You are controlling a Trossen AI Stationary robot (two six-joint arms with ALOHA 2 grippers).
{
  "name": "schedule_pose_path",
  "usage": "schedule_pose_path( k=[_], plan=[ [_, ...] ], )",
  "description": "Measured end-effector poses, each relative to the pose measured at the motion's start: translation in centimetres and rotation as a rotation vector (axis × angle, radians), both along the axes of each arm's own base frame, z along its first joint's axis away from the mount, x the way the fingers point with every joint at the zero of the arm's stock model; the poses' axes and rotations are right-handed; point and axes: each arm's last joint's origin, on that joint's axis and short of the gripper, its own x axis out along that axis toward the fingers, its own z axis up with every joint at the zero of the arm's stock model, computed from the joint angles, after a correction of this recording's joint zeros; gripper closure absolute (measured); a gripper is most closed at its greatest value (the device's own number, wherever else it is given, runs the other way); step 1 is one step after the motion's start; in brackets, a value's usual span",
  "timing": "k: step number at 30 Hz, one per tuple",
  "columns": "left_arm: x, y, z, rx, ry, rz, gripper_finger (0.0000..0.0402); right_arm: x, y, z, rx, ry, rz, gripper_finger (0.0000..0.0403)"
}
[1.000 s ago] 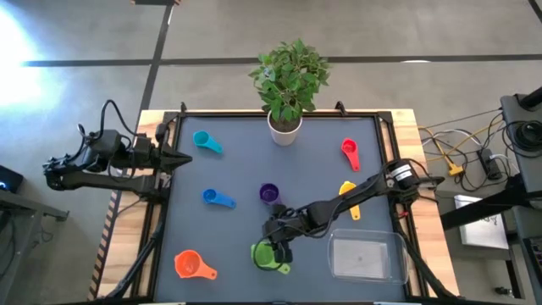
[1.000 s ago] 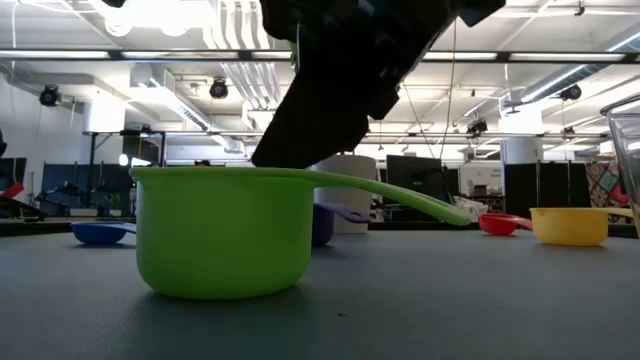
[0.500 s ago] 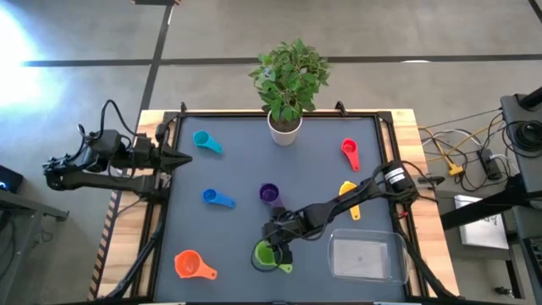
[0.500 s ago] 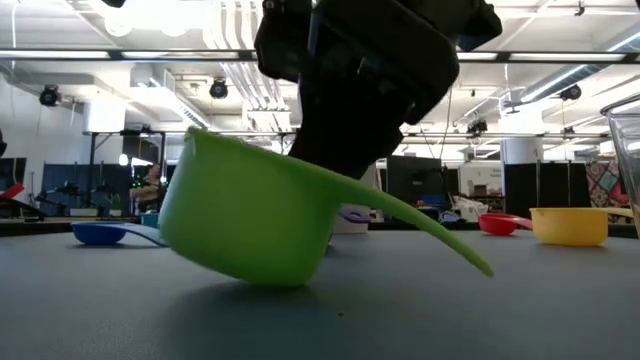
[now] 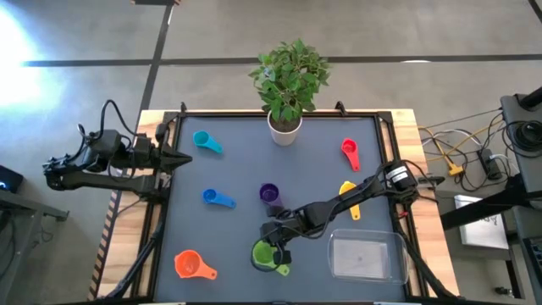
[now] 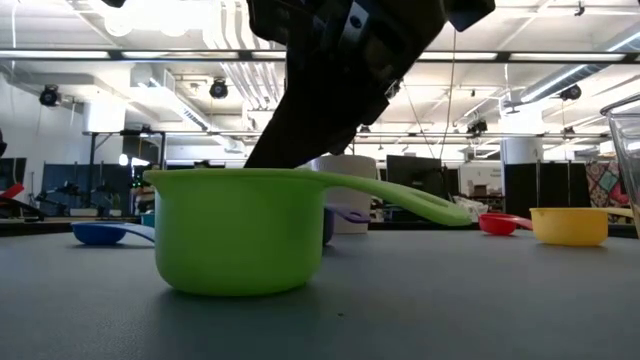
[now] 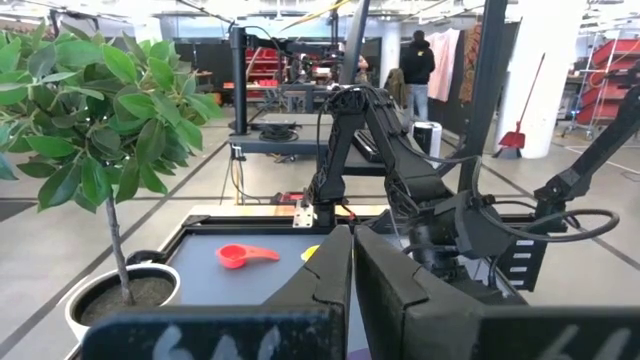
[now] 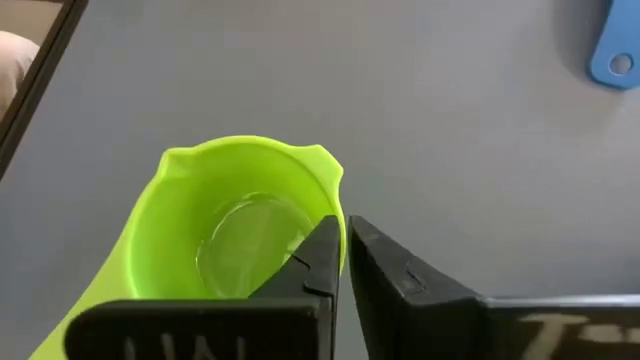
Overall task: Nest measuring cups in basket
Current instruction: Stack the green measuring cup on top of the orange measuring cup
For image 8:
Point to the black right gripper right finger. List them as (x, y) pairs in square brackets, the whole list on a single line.
[(425, 325)]

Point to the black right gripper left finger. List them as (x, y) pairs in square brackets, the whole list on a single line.
[(280, 325)]

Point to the lime green measuring cup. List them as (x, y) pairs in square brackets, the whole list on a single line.
[(170, 225)]

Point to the blue measuring cup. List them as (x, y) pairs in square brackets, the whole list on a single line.
[(607, 40)]

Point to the person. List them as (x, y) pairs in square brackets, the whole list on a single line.
[(12, 65)]

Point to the black table frame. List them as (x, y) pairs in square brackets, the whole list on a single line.
[(45, 70)]

